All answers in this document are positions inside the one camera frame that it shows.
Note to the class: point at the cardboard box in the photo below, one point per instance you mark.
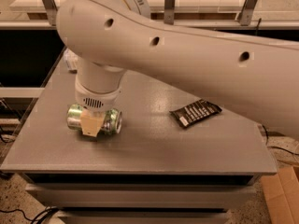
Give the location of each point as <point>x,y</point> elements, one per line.
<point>281,193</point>

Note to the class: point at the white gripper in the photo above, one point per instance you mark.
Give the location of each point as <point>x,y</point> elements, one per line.
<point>94,101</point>

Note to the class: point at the metal bracket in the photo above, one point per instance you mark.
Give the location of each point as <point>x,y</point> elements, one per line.
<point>51,10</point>
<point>169,11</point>
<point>246,13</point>

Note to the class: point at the right metal bracket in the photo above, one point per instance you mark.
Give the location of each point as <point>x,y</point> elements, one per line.
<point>246,13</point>

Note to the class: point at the middle metal bracket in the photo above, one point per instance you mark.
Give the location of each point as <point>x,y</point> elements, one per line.
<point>169,11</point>

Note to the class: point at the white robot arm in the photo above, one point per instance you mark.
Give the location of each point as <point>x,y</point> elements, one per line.
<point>255,77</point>

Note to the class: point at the left metal bracket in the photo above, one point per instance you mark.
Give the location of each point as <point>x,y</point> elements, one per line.
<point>51,10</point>

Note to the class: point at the green soda can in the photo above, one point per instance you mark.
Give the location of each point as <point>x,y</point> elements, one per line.
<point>112,122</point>

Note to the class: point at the blue labelled plastic bottle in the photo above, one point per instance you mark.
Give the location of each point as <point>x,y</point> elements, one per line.
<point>71,60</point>

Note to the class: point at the black snack bar wrapper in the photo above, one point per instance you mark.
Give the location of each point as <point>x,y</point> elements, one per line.
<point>195,112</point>

